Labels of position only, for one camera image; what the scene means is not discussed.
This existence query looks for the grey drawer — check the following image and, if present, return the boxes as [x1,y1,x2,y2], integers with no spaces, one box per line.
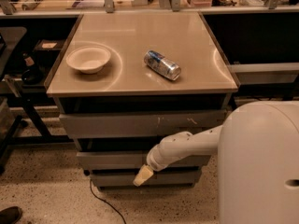
[90,170,201,188]
[60,110,227,139]
[77,151,210,171]

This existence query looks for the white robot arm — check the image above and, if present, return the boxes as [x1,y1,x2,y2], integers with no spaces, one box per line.
[134,101,299,224]

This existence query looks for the grey bottom drawer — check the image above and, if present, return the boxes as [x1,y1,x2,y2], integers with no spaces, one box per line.
[90,170,201,188]

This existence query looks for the grey top drawer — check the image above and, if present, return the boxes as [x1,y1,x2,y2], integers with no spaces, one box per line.
[60,110,227,139]

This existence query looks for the grey drawer cabinet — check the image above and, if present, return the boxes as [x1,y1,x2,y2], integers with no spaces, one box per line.
[46,12,238,176]

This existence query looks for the silver blue soda can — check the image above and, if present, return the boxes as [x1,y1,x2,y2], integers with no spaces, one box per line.
[144,50,181,81]

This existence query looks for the white paper bowl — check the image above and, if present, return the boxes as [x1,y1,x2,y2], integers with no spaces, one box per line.
[66,46,111,75]

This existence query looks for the black shoe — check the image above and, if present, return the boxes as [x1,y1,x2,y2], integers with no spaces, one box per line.
[0,206,22,224]

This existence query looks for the dark glass bottle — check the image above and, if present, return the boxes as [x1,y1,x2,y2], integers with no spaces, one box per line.
[21,52,43,85]

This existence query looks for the black side desk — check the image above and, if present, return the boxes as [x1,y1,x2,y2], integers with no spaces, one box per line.
[0,27,72,174]

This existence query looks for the black floor cable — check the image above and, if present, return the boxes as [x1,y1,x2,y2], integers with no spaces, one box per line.
[89,179,127,224]

